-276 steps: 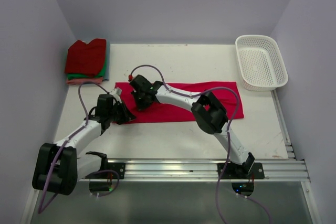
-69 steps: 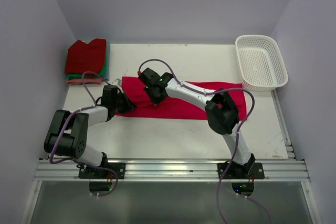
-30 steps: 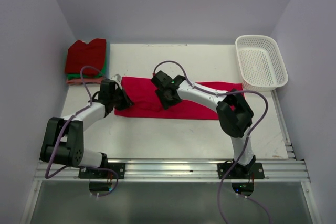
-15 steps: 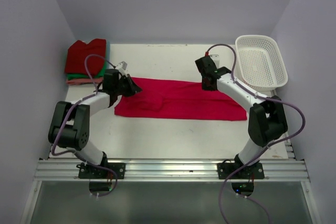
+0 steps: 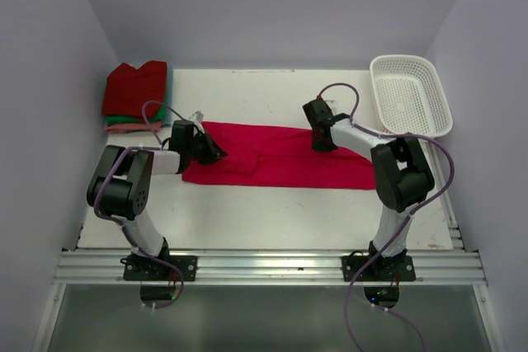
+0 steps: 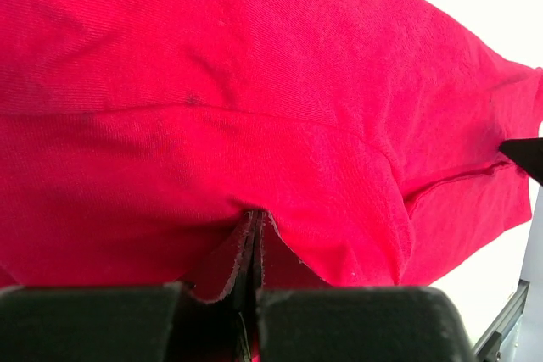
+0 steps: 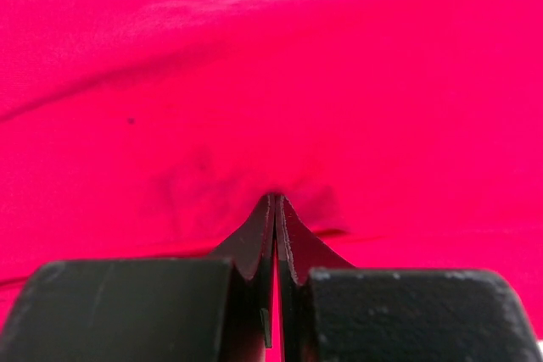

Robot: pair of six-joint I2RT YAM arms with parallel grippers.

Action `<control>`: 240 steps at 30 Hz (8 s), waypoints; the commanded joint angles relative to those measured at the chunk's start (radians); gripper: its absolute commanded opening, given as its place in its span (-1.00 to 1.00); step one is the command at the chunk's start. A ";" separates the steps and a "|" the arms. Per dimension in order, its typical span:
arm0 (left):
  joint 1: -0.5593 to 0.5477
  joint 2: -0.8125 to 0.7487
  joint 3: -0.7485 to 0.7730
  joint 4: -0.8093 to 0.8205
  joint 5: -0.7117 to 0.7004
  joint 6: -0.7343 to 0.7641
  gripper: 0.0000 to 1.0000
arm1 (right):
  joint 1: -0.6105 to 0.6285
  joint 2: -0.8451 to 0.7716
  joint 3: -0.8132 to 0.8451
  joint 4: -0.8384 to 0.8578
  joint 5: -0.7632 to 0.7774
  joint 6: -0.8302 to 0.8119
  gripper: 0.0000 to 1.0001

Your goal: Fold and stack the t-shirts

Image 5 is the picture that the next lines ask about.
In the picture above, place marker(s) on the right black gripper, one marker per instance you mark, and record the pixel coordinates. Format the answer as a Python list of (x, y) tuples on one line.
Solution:
[(318, 147)]

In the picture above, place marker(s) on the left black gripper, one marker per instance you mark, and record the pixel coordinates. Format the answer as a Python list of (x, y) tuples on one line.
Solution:
[(214, 152)]

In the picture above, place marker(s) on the pink red t shirt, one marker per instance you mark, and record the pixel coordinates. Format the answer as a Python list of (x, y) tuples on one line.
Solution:
[(274, 156)]

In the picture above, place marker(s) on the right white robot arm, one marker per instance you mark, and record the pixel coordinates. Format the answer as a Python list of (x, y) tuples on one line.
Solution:
[(403, 178)]

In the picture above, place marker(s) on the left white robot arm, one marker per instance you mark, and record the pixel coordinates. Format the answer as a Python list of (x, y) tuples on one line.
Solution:
[(119, 188)]

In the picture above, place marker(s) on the blue folded shirt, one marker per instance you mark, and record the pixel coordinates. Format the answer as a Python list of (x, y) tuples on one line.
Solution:
[(168, 97)]

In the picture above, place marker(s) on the salmon folded shirt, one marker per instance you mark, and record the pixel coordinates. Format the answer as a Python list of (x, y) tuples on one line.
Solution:
[(126, 128)]

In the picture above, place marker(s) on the white plastic basket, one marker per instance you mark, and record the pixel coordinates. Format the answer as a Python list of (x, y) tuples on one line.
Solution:
[(409, 96)]

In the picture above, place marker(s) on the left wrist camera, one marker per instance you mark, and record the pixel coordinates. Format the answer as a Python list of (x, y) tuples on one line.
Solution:
[(197, 117)]

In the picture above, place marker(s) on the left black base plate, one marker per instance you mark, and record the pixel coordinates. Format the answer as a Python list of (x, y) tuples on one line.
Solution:
[(138, 268)]

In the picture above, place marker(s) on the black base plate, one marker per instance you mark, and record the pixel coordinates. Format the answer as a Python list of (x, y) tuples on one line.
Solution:
[(138, 268), (382, 270)]

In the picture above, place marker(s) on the aluminium mounting rail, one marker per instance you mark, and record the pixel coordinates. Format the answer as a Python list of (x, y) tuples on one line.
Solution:
[(278, 268)]

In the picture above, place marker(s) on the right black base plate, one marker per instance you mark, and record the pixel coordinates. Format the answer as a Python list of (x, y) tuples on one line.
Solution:
[(382, 270)]

